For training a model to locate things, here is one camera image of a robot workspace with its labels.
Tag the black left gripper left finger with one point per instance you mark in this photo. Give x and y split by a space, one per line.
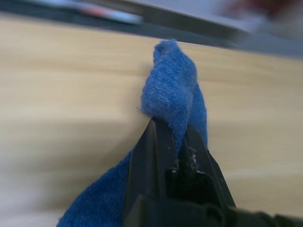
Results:
149 163

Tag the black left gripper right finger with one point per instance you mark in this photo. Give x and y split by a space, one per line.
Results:
208 172

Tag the blue knitted sock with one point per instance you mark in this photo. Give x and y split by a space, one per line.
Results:
170 89

